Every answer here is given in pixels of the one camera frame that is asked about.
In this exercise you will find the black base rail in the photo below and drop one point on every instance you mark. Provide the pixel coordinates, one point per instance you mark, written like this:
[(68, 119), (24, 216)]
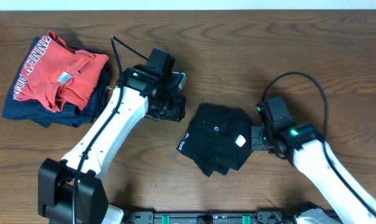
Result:
[(306, 212)]

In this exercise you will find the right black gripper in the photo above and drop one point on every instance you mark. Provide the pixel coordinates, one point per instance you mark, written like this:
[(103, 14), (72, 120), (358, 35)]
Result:
[(255, 135)]

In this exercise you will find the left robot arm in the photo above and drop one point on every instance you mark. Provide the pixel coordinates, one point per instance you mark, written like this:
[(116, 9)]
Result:
[(71, 190)]

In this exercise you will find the navy folded t-shirt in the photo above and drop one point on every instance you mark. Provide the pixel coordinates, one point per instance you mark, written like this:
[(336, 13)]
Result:
[(71, 115)]

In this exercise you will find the red folded t-shirt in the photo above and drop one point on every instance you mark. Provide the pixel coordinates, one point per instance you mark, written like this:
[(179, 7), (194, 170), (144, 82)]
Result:
[(55, 74)]

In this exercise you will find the black t-shirt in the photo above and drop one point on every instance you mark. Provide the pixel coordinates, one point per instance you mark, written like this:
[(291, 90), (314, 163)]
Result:
[(218, 138)]

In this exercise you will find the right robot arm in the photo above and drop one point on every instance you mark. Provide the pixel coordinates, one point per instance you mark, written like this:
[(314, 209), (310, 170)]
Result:
[(306, 149)]

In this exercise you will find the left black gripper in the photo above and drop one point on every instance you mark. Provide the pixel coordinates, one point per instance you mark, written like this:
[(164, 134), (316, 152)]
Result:
[(175, 112)]

